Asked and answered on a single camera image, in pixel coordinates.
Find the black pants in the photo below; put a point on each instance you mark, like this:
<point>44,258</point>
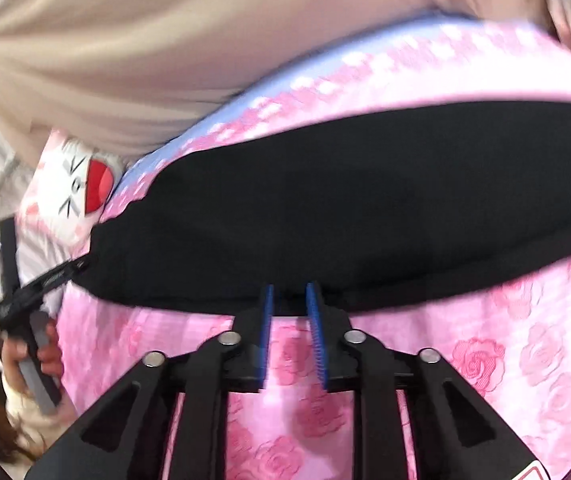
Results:
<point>340,200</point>

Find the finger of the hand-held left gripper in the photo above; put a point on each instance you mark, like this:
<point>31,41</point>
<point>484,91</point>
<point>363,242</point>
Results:
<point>78,265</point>

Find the person's left hand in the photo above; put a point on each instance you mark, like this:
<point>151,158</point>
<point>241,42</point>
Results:
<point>50,352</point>

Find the person's left forearm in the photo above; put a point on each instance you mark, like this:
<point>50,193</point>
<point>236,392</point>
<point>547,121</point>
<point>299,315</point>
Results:
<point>40,415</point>

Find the pink floral bedsheet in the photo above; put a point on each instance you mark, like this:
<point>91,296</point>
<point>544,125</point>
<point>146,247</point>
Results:
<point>490,360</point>

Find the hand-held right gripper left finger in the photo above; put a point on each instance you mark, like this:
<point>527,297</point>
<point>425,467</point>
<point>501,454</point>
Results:
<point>267,330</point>

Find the white cartoon face pillow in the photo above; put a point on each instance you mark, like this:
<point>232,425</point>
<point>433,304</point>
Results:
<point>65,180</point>

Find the beige padded headboard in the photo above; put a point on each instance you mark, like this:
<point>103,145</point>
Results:
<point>165,60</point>

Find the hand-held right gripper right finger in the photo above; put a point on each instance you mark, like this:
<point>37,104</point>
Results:
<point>315,330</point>

